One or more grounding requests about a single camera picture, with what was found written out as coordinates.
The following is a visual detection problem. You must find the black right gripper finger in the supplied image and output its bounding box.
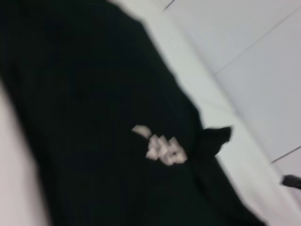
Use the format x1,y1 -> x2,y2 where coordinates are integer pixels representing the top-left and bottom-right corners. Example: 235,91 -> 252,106
279,174 -> 301,189

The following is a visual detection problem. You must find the black shirt with FREE! print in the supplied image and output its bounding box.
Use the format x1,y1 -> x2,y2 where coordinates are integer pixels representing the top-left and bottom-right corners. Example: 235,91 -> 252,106
0,0 -> 268,226

